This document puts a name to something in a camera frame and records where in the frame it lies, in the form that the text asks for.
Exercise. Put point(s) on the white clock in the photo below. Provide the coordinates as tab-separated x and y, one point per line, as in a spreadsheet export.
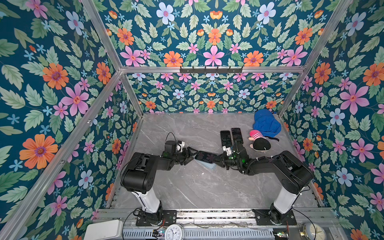
174	232

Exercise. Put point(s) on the doll with blue cloth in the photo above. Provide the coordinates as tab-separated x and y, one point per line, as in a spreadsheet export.
265	128

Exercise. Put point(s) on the white box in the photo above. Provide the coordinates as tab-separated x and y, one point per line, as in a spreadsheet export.
109	230

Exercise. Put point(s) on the black hook rail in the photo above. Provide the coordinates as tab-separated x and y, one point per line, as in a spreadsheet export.
210	70

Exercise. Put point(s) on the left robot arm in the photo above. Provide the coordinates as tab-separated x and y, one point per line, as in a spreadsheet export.
138	177

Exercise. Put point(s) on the brass alarm clock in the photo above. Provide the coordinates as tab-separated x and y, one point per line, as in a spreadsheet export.
312	231

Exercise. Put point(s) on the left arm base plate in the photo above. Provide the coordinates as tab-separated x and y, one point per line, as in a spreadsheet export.
168	217

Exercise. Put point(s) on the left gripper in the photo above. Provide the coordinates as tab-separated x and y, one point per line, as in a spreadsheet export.
186	157

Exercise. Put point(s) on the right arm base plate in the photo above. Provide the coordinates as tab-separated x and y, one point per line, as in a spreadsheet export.
261	216

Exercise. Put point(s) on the white heat sink strip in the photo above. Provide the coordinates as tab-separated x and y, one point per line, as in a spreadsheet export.
199	234

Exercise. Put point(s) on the black phone case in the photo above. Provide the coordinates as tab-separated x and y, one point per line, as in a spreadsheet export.
226	139

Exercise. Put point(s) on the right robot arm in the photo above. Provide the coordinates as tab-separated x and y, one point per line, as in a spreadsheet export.
293	175

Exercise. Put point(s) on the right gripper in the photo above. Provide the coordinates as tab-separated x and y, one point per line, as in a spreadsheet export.
222	158

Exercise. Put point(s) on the black phone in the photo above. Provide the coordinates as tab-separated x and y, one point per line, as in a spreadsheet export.
206	157
237	135

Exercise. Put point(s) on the light blue phone case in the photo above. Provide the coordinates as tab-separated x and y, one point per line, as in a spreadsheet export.
209	166

